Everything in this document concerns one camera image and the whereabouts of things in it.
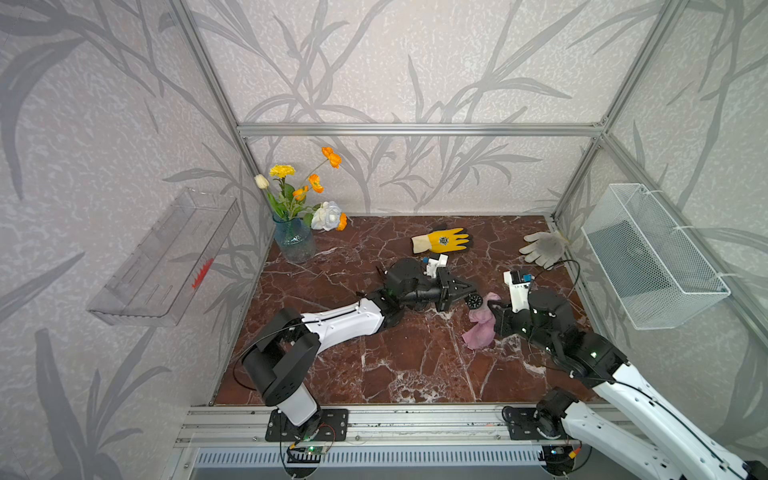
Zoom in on white knit glove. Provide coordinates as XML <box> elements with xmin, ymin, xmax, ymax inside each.
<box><xmin>519</xmin><ymin>232</ymin><xmax>569</xmax><ymax>269</ymax></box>

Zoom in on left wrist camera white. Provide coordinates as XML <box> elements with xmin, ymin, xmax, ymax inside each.
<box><xmin>423</xmin><ymin>254</ymin><xmax>448</xmax><ymax>279</ymax></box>

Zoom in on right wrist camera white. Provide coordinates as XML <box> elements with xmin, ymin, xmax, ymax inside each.
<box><xmin>503</xmin><ymin>270</ymin><xmax>535</xmax><ymax>313</ymax></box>

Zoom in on right circuit board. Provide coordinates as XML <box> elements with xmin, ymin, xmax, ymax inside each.
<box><xmin>539</xmin><ymin>445</ymin><xmax>582</xmax><ymax>477</ymax></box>

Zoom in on left circuit board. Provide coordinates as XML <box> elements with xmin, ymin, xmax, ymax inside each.
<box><xmin>286</xmin><ymin>444</ymin><xmax>326</xmax><ymax>464</ymax></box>

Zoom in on blue glass vase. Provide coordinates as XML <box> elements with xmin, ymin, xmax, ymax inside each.
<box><xmin>273</xmin><ymin>216</ymin><xmax>316</xmax><ymax>264</ymax></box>

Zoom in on clear plastic wall tray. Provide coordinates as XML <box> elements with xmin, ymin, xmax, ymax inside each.
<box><xmin>87</xmin><ymin>187</ymin><xmax>241</xmax><ymax>327</ymax></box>

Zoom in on yellow black work glove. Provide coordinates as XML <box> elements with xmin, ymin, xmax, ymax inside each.
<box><xmin>411</xmin><ymin>228</ymin><xmax>473</xmax><ymax>255</ymax></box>

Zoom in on aluminium front rail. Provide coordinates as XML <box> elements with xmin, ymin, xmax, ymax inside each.
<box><xmin>174</xmin><ymin>403</ymin><xmax>587</xmax><ymax>448</ymax></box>

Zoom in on pink fluffy cloth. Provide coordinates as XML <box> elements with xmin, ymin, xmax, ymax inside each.
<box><xmin>462</xmin><ymin>292</ymin><xmax>501</xmax><ymax>350</ymax></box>

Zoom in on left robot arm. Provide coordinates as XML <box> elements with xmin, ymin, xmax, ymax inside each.
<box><xmin>240</xmin><ymin>258</ymin><xmax>483</xmax><ymax>430</ymax></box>

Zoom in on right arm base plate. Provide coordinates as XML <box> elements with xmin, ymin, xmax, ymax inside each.
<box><xmin>501</xmin><ymin>405</ymin><xmax>573</xmax><ymax>441</ymax></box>

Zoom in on aluminium frame crossbar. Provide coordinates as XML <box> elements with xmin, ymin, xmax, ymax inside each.
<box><xmin>237</xmin><ymin>123</ymin><xmax>603</xmax><ymax>138</ymax></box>

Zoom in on artificial flower bouquet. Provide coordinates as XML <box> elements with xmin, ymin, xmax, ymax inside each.
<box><xmin>254</xmin><ymin>147</ymin><xmax>348</xmax><ymax>235</ymax></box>

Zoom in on circuit board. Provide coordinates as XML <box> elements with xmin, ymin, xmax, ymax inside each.
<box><xmin>539</xmin><ymin>445</ymin><xmax>582</xmax><ymax>477</ymax></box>
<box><xmin>286</xmin><ymin>444</ymin><xmax>326</xmax><ymax>464</ymax></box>

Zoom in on white wire mesh basket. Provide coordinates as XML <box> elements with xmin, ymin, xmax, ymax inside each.
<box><xmin>582</xmin><ymin>183</ymin><xmax>731</xmax><ymax>330</ymax></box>

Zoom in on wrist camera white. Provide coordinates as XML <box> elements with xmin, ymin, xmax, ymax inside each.
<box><xmin>503</xmin><ymin>270</ymin><xmax>535</xmax><ymax>313</ymax></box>
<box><xmin>423</xmin><ymin>254</ymin><xmax>448</xmax><ymax>279</ymax></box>

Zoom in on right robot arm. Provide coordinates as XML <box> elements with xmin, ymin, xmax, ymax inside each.
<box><xmin>487</xmin><ymin>289</ymin><xmax>767</xmax><ymax>479</ymax></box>

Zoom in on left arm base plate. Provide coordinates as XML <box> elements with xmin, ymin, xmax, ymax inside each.
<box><xmin>265</xmin><ymin>408</ymin><xmax>350</xmax><ymax>443</ymax></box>

